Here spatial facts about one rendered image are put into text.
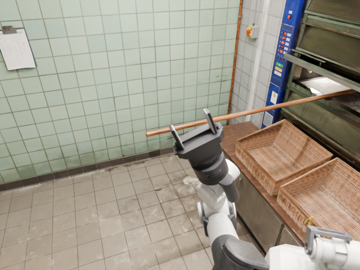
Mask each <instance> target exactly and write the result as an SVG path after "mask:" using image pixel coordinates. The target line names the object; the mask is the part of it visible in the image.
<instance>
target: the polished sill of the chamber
mask: <svg viewBox="0 0 360 270"><path fill-rule="evenodd" d="M291 87H293V88H295V89H297V90H299V91H301V92H302V93H304V94H306V95H308V96H310V97H313V96H318V95H323V94H322V93H320V92H318V91H316V90H315V89H313V88H311V87H309V86H307V85H305V84H303V83H301V82H299V81H292V82H291ZM317 101H319V102H321V103H322V104H324V105H326V106H328V107H330V108H332V109H333V110H335V111H337V112H339V113H341V114H343V115H344V116H346V117H348V118H350V119H352V120H353V121H355V122H357V123H359V124H360V113H359V112H357V111H355V110H353V109H351V108H349V107H347V106H345V105H343V104H341V103H339V102H337V101H336V100H334V99H332V98H330V97H328V98H324V99H320V100H317Z"/></svg>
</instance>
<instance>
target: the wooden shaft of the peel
mask: <svg viewBox="0 0 360 270"><path fill-rule="evenodd" d="M352 92H356V91H355V90H353V89H346V90H343V91H338V92H333V93H328V94H323V95H318V96H313V97H308V98H304V99H300V100H295V101H290V102H285V103H280V104H275V105H272V106H266V107H262V108H257V109H252V110H247V111H242V112H237V113H234V114H229V115H224V116H219V117H214V118H212V119H213V122H218V121H223V120H227V119H231V118H236V117H241V116H246V115H250V114H255V113H260V112H263V111H268V110H273V109H278V108H283V107H287V106H293V105H296V104H300V103H306V102H310V101H315V100H320V99H324V98H330V97H333V96H337V95H342V94H347V93H352ZM207 123H208V122H207V119H204V120H200V121H196V122H191V123H186V124H181V125H176V126H173V127H174V129H175V130H176V131H177V130H181V129H187V128H191V127H194V126H200V125H204V124H207ZM167 132H171V130H170V128H169V127H166V128H162V129H158V130H153V131H148V132H146V133H145V134H146V136H147V137H150V136H154V135H157V134H163V133H167Z"/></svg>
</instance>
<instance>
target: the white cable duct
mask: <svg viewBox="0 0 360 270"><path fill-rule="evenodd" d="M268 5H269V0H264V7H263V11H262V18H261V25H260V31H259V38H258V45H257V52H256V58H255V63H254V69H253V76H252V83H251V89H250V96H249V103H248V107H247V110H251V108H252V102H253V96H254V89H255V85H256V78H257V72H258V66H259V60H260V53H261V47H262V43H263V37H264V30H265V24H266V18H267V11H268ZM247 121H250V115H247V116H246V122H247Z"/></svg>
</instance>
